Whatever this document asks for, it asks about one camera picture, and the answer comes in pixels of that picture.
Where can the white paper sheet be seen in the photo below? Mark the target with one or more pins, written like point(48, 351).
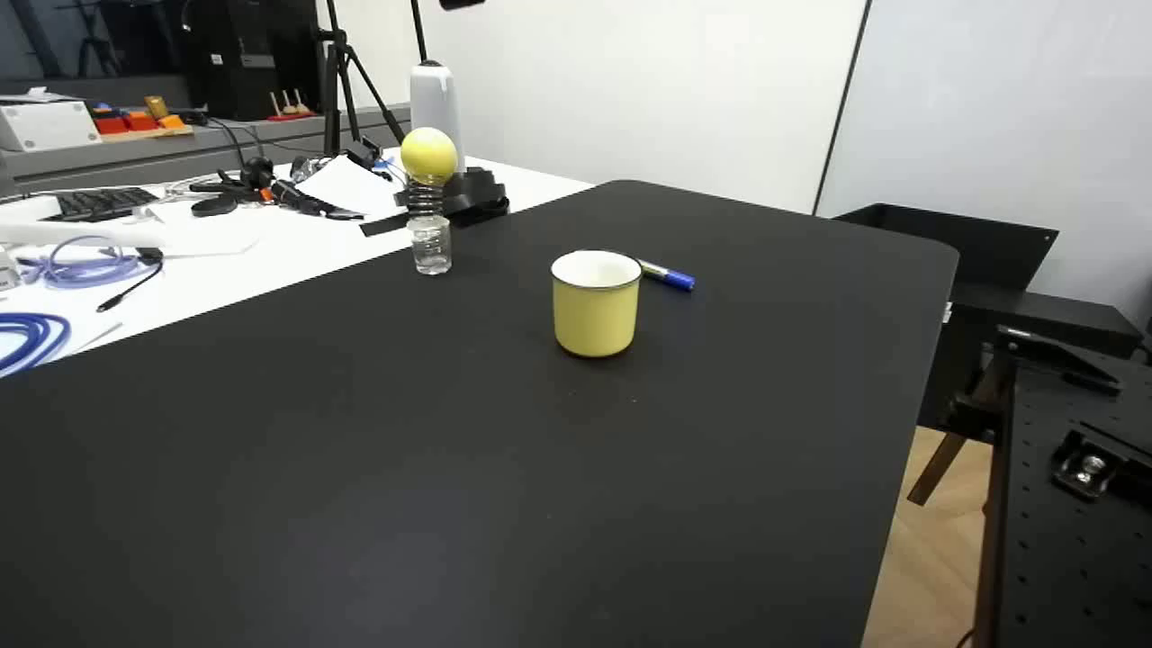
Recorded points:
point(347, 185)

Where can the yellow ball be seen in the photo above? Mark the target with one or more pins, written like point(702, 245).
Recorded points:
point(431, 158)

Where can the black thin upright pole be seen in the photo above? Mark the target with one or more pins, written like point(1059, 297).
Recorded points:
point(419, 29)

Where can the black perforated side table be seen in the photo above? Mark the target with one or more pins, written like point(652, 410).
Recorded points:
point(1067, 563)

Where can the white flat box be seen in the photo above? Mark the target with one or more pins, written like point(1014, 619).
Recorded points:
point(45, 125)

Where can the yellow enamel mug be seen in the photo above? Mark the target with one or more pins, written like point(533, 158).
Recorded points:
point(596, 321)

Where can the grey long counter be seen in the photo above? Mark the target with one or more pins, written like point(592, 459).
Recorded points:
point(183, 149)

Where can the black camera tripod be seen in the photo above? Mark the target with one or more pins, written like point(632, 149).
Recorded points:
point(339, 73)

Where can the black keyboard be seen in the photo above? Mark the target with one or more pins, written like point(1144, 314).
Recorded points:
point(104, 205)

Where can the blue marker pen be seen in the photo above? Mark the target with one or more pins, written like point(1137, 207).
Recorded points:
point(676, 279)

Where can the black open bin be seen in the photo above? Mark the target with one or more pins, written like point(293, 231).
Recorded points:
point(959, 245)

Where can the small clear glass jar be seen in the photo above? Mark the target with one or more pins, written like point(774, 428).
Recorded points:
point(434, 251)

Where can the orange small parts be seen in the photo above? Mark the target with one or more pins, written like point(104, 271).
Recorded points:
point(143, 121)

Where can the black metal clamp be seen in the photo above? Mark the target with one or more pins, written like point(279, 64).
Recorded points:
point(1095, 466)

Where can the large dark screen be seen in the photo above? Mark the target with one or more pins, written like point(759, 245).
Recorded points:
point(84, 39)

